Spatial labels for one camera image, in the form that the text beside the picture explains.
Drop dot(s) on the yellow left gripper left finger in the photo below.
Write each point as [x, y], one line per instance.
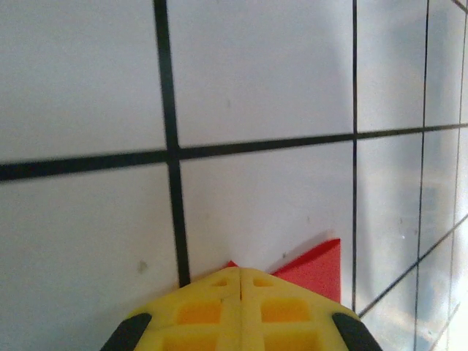
[190, 321]

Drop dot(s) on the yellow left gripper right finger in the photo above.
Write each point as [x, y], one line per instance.
[292, 321]

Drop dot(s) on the red cloth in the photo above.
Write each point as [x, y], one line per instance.
[318, 270]

